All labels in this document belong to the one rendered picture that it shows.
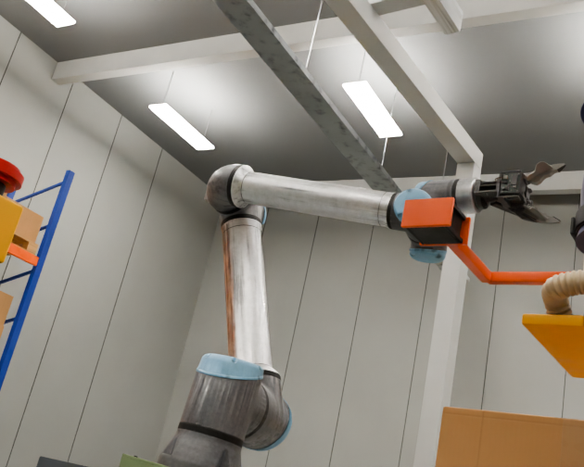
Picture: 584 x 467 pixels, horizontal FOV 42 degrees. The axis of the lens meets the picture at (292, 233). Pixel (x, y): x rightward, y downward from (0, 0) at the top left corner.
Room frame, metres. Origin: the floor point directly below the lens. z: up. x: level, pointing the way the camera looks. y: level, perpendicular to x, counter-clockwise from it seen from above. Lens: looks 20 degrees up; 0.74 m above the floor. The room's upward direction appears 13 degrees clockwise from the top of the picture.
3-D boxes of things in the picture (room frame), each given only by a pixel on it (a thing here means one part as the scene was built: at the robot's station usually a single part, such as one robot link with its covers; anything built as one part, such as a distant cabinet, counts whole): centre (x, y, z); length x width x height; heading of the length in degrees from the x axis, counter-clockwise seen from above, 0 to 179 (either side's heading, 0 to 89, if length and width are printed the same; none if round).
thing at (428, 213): (1.16, -0.23, 1.24); 0.09 x 0.08 x 0.05; 53
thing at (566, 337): (1.30, -0.54, 1.13); 0.34 x 0.10 x 0.05; 143
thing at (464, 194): (1.71, -0.42, 1.58); 0.09 x 0.05 x 0.10; 143
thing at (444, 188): (1.76, -0.35, 1.57); 0.12 x 0.09 x 0.10; 53
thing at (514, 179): (1.65, -0.48, 1.57); 0.12 x 0.09 x 0.08; 53
